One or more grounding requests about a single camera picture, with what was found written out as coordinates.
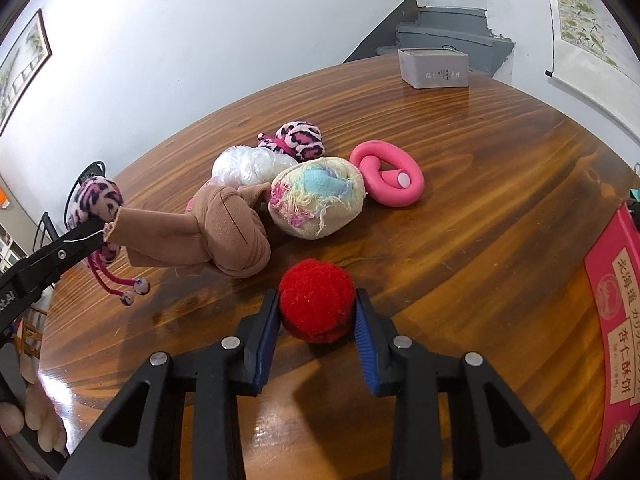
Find tan knotted stocking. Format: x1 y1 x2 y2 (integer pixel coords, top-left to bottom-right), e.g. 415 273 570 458
103 183 271 278

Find red yarn ball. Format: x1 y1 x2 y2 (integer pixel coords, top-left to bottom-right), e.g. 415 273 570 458
278 259 356 344

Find white mesh sponge ball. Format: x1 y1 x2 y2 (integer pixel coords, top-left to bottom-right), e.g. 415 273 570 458
209 145 297 188

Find pink leopard plush toy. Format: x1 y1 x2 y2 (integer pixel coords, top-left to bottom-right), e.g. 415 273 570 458
65 174 151 307

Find black metal chair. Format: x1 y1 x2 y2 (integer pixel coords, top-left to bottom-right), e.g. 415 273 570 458
31 160 109 256

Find left hand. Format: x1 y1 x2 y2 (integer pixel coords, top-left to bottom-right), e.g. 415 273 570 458
1 354 67 454

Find teal binder clip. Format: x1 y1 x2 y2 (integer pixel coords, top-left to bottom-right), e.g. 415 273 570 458
629 162 640 202

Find framed wall picture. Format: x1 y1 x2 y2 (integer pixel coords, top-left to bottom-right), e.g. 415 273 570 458
0 9 52 132

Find grey stairs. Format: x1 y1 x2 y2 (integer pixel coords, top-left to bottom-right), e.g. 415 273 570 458
345 0 515 76

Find red rectangular tin box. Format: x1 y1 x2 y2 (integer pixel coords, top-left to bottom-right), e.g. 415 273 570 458
585 204 639 479

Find pastel cream sock ball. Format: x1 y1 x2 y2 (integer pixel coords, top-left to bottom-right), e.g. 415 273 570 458
268 157 367 240

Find landscape scroll painting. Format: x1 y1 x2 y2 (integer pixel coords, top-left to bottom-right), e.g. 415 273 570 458
549 0 639 134

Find pink foam twist roller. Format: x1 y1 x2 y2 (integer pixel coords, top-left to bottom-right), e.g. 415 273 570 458
349 140 425 208

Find grey tissue box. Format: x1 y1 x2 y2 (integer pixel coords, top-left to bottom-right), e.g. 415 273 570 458
397 48 469 89

